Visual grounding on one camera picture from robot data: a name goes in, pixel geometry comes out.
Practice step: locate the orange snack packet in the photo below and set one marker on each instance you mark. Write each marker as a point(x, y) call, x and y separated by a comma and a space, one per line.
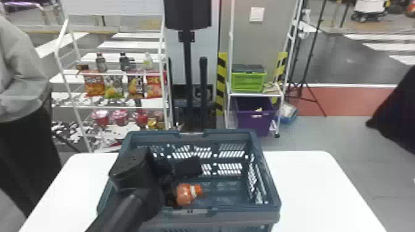
point(94, 85)

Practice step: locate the person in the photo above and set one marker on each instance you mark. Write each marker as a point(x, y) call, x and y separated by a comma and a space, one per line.
point(19, 97)

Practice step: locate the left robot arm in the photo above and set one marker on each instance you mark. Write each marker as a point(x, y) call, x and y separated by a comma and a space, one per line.
point(129, 207)

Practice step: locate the orange bottle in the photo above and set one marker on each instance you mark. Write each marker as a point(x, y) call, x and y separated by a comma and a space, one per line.
point(186, 194)

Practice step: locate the black pole stand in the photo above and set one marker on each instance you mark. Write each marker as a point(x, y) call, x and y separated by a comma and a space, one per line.
point(187, 14)

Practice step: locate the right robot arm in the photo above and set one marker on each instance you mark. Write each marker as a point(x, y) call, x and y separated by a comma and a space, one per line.
point(397, 113)

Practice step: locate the red snack packet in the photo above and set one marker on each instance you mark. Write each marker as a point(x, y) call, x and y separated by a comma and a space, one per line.
point(154, 86)

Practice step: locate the blue basket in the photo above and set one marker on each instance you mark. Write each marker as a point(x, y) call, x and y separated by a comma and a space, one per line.
point(240, 194)

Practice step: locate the purple crate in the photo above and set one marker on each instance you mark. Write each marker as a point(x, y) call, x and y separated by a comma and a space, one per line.
point(254, 118)

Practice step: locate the green basket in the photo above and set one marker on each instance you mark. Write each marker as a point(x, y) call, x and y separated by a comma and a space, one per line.
point(248, 81)

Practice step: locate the clear bottle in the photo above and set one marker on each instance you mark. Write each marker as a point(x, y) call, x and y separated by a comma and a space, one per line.
point(148, 62)

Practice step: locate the white shelf trolley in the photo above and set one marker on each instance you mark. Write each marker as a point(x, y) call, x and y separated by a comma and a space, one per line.
point(230, 48)

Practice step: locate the yellow snack packet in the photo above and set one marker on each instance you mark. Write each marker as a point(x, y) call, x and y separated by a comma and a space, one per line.
point(136, 86)

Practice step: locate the dark bottle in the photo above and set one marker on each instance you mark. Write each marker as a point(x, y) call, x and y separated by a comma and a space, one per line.
point(101, 63)
point(124, 62)

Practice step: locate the red noodle cup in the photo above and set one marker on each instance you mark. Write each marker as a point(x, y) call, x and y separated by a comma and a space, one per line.
point(141, 118)
point(120, 117)
point(100, 118)

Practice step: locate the green snack packet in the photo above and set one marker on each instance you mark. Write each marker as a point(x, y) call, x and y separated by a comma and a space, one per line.
point(113, 87)

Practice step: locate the striped post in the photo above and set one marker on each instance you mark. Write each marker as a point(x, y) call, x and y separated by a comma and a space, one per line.
point(221, 81)
point(280, 66)

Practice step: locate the black tripod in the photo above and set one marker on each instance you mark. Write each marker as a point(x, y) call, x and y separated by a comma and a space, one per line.
point(312, 48)

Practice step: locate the white wall plate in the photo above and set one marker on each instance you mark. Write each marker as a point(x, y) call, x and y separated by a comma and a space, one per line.
point(256, 14)

